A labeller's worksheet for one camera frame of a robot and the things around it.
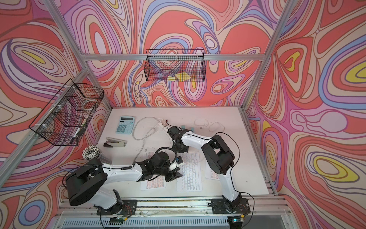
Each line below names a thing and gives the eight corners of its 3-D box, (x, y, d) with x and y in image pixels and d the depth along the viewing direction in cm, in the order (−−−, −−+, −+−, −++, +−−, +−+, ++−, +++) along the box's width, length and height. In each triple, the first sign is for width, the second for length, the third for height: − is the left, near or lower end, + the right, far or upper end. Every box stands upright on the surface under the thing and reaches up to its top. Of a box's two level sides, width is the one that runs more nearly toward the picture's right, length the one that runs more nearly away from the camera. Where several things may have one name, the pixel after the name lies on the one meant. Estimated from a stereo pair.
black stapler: (104, 147, 99) (103, 145, 97) (108, 139, 103) (106, 137, 101) (125, 147, 99) (124, 145, 97) (128, 139, 103) (126, 137, 101)
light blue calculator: (116, 134, 105) (114, 131, 102) (121, 119, 115) (120, 116, 112) (131, 134, 105) (130, 131, 102) (136, 119, 115) (134, 116, 112)
